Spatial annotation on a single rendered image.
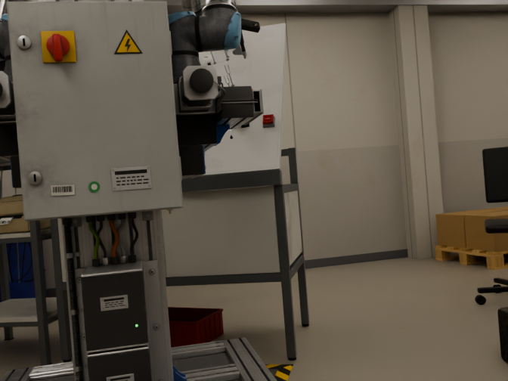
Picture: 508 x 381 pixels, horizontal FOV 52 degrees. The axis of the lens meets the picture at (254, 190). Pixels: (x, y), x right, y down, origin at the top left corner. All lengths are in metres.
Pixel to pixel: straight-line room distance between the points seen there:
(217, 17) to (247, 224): 1.00
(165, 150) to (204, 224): 1.29
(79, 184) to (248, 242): 1.33
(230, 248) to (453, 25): 4.03
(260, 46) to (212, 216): 1.02
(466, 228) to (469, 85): 1.67
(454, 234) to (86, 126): 4.07
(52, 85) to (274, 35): 1.93
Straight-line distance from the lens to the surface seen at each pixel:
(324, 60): 5.15
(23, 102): 1.22
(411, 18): 5.40
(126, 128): 1.19
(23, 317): 2.90
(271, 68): 2.79
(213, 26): 1.78
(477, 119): 5.80
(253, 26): 2.35
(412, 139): 5.16
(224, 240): 2.43
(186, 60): 1.77
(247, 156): 2.41
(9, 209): 2.94
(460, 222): 4.83
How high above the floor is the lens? 0.80
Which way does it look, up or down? level
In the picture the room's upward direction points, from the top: 4 degrees counter-clockwise
